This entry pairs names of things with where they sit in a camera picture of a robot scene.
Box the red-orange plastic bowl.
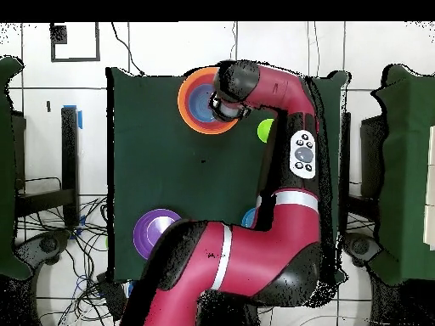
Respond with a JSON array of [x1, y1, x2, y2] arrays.
[[183, 72, 236, 131]]

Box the black post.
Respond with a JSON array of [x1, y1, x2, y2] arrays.
[[340, 111, 352, 191]]

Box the green cloth side table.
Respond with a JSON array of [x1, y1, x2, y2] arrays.
[[370, 64, 435, 286], [0, 55, 33, 281]]

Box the purple plastic bowl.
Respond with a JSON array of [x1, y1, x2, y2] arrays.
[[133, 208, 183, 261]]

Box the black box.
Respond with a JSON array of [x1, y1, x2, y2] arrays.
[[96, 273, 128, 322]]

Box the green plastic cup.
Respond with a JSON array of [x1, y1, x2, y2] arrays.
[[257, 118, 275, 143]]

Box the tangle of cables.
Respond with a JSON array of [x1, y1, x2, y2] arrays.
[[16, 176, 132, 326]]

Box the beige boxes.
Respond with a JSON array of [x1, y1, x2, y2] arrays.
[[422, 125, 435, 251]]

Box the thin black cable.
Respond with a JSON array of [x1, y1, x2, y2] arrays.
[[110, 21, 148, 76], [307, 21, 319, 77], [228, 21, 238, 62]]

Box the dark grey office chair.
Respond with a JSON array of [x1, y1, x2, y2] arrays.
[[342, 232, 383, 267], [14, 228, 72, 273]]

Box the black furniture panel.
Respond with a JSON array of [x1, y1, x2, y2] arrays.
[[11, 110, 27, 191], [359, 115, 387, 198]]

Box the blue plastic bowl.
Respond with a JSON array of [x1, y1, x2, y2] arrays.
[[187, 83, 219, 124], [240, 207, 258, 228]]

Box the black frame with blue tape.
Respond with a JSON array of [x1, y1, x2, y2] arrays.
[[14, 105, 83, 228]]

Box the dark green tablecloth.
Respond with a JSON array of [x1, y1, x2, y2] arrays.
[[105, 66, 351, 284]]

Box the orange plastic bowl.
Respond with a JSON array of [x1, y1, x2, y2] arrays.
[[177, 66, 240, 136]]

